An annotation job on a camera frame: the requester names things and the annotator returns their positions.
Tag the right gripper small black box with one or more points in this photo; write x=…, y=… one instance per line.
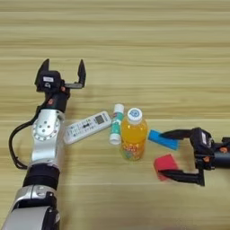
x=202, y=140

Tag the white remote control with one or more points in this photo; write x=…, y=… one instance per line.
x=86, y=127

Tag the gripper small black box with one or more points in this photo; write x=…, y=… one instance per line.
x=202, y=140
x=49, y=80

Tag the orange juice bottle white cap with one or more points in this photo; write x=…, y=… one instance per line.
x=134, y=137

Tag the white green glue stick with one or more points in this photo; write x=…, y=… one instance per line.
x=116, y=124

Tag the left gripper small black box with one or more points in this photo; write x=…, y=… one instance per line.
x=49, y=80

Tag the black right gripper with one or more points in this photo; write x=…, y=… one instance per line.
x=220, y=157

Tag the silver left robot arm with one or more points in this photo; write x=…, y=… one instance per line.
x=45, y=140

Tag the blue rectangular block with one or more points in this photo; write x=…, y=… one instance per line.
x=161, y=139

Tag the red cube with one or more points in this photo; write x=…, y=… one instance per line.
x=166, y=163

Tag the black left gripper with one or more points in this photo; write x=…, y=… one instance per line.
x=57, y=100

